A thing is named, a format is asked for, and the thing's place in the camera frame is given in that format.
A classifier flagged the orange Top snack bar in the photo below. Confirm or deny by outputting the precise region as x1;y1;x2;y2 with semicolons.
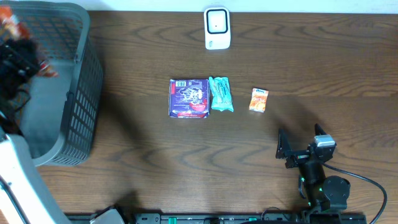
1;6;59;78

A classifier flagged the small orange snack box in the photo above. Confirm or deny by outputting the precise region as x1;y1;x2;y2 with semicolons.
249;88;269;113

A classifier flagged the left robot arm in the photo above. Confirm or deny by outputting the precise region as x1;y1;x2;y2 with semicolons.
1;40;126;223

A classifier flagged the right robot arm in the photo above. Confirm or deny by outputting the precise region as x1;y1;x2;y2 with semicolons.
275;124;351;212

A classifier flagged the white barcode scanner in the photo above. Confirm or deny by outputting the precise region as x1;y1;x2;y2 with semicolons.
203;7;231;50

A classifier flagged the grey plastic mesh basket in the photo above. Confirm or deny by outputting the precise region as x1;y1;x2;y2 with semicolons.
1;1;103;166

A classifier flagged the teal wrapped snack packet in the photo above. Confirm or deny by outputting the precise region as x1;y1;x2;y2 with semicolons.
209;77;234;112

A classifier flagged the purple square snack packet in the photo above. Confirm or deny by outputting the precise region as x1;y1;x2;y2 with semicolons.
169;79;210;118

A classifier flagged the black mounting rail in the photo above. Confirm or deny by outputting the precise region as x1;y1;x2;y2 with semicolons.
126;211;366;224

